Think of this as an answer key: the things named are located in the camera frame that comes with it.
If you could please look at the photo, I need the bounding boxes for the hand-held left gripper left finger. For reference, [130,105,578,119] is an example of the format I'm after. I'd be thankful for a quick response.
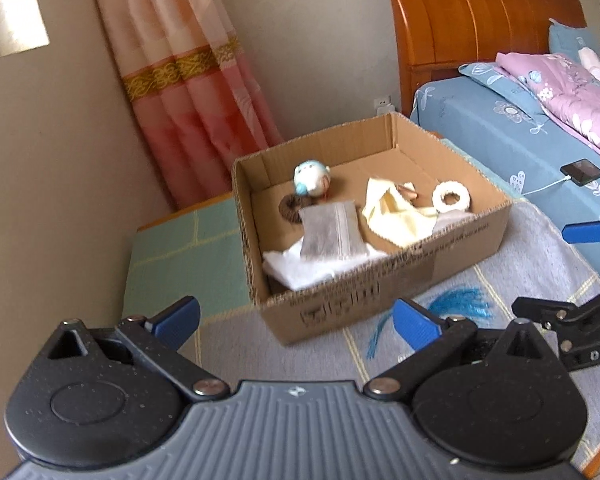
[45,296,231,402]

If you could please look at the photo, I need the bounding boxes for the blue tassel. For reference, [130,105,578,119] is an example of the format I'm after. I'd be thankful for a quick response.
[366,286,495,360]

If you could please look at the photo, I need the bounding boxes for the blue floral bed sheet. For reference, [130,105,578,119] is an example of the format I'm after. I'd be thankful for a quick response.
[410,62,600,266]

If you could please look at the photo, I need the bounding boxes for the grey cloth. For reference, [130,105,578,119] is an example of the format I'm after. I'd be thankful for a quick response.
[299,200,367,262]

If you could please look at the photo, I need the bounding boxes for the white blue round plush toy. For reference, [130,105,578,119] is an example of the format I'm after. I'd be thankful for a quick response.
[293,160,332,197]

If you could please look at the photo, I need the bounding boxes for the purple floral quilt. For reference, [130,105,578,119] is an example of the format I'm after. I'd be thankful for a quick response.
[495,52,600,166]

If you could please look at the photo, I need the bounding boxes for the brown fuzzy ring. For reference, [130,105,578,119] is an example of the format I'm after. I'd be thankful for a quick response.
[278,194,321,223]

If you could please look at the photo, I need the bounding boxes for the pale yellow cloth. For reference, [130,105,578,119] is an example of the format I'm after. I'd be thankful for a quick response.
[362,177,440,248]

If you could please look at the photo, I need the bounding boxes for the white charging cable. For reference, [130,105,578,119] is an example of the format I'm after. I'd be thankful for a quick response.
[522,176,571,197]

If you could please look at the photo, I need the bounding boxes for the white pink cloth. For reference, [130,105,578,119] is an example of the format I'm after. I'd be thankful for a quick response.
[577,47,600,93]

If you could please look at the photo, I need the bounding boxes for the white fluffy ring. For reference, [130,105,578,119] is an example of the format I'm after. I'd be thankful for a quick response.
[432,180,473,212]

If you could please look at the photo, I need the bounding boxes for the blue pillow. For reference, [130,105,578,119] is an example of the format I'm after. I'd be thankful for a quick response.
[548,19,600,61]

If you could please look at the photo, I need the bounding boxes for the grey green patchwork mat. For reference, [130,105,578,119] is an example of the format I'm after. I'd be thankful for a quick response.
[122,192,600,461]

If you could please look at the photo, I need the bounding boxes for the wooden headboard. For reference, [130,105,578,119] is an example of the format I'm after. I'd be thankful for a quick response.
[370,0,588,118]

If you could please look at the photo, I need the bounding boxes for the cardboard box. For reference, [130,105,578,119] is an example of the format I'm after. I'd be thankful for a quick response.
[231,112,513,346]

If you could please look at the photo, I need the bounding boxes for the pink patterned curtain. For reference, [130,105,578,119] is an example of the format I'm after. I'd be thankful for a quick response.
[87,0,285,211]

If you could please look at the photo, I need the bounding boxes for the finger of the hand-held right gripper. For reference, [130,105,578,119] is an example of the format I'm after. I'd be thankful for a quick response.
[561,200,600,245]
[511,280,600,376]

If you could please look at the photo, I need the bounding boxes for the black smartphone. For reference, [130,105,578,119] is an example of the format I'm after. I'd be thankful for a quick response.
[561,159,600,184]

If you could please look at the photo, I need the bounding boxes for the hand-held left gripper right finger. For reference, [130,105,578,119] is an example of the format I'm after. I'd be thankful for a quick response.
[362,297,556,402]

